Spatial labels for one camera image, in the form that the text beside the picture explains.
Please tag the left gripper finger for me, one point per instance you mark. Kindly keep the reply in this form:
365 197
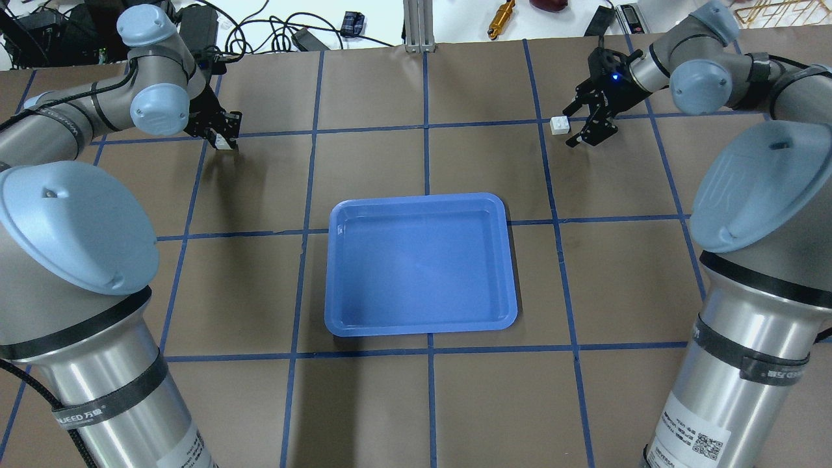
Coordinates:
230 132

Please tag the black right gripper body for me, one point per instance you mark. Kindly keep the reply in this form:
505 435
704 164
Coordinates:
613 90

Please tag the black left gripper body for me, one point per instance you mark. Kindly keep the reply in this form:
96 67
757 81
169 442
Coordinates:
202 114

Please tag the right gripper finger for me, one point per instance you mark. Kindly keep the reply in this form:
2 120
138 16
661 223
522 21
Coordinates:
597 128
581 100

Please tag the white block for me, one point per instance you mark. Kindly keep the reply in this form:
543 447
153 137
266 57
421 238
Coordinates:
559 125
223 144

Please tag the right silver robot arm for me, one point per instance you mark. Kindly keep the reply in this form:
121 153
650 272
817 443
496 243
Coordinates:
761 216

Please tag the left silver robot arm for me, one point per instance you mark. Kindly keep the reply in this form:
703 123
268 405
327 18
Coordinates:
79 253

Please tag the blue plastic tray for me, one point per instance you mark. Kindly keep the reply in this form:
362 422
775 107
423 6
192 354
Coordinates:
419 264

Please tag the black power adapter brick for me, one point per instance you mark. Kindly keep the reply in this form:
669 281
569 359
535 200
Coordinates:
198 27

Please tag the brass cylinder tool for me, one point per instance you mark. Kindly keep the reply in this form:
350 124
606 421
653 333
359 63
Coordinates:
500 19

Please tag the small blue black device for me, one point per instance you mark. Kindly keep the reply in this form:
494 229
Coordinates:
353 24

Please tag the aluminium frame post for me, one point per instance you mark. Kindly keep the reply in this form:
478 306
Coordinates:
419 26

